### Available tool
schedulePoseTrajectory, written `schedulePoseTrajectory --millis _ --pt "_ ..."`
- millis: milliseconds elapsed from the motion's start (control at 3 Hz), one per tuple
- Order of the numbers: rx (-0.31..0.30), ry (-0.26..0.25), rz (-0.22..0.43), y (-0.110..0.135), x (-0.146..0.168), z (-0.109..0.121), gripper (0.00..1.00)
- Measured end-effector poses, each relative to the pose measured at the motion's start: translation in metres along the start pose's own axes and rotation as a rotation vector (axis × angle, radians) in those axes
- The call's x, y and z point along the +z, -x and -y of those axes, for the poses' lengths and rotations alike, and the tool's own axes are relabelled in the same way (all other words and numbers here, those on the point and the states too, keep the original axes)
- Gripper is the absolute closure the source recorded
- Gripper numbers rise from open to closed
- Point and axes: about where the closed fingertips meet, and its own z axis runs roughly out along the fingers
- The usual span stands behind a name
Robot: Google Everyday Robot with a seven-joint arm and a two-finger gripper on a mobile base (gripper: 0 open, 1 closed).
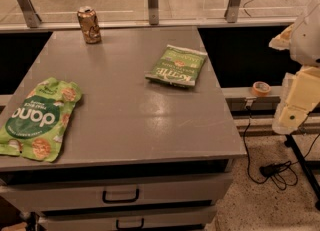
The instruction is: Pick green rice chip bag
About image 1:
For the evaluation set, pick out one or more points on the left metal railing bracket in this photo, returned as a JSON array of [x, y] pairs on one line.
[[25, 3]]

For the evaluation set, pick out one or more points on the right metal railing bracket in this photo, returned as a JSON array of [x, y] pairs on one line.
[[231, 13]]

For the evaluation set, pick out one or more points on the green rice chip bag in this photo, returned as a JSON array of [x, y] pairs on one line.
[[35, 130]]

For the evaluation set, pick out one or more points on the upper grey drawer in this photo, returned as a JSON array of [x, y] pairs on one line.
[[117, 193]]

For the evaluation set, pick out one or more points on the middle metal railing bracket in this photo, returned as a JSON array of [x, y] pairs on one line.
[[153, 12]]

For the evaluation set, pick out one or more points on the lower grey drawer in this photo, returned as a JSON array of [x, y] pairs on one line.
[[167, 219]]

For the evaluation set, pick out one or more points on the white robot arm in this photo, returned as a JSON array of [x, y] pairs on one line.
[[305, 37]]

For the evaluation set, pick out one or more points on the orange tape roll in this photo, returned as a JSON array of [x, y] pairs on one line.
[[261, 89]]

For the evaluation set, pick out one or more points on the black stand leg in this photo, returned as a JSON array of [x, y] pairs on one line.
[[290, 142]]

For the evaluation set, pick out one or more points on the green Kettle chip bag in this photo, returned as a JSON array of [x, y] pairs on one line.
[[178, 66]]

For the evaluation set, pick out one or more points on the gold soda can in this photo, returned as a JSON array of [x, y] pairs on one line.
[[89, 24]]

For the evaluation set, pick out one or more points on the grey drawer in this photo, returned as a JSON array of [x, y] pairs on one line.
[[167, 219], [117, 193]]

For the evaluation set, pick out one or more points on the metal railing bracket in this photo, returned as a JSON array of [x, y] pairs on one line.
[[153, 12], [25, 3], [231, 13]]

